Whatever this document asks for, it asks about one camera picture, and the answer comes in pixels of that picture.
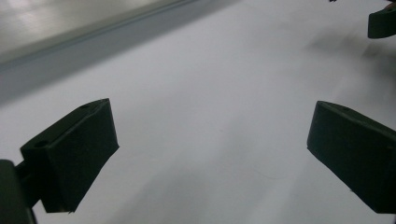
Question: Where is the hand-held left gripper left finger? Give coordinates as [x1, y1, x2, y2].
[15, 98, 120, 214]

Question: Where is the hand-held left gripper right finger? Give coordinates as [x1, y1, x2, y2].
[306, 100, 396, 215]

